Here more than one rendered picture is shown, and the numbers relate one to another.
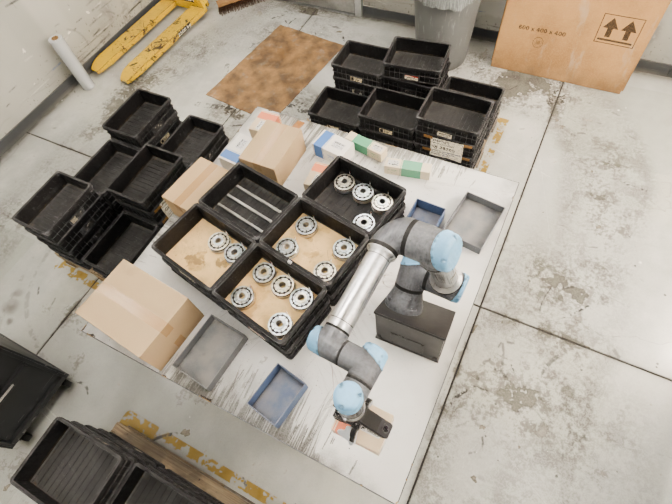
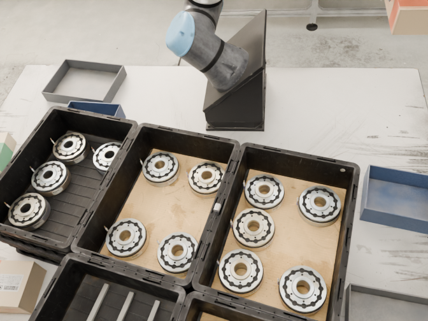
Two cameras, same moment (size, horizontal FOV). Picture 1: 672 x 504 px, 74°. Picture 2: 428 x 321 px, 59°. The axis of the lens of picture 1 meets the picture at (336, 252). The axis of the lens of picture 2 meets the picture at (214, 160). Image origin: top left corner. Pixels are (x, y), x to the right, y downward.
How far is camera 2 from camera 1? 1.52 m
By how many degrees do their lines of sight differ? 54
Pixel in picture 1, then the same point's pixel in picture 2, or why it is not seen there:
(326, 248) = (162, 197)
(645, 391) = not seen: hidden behind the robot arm
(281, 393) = (392, 204)
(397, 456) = (376, 79)
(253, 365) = (380, 260)
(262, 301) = (291, 256)
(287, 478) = not seen: hidden behind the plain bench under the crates
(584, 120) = not seen: outside the picture
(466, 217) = (77, 93)
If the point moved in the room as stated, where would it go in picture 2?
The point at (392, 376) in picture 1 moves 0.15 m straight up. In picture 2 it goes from (300, 104) to (304, 72)
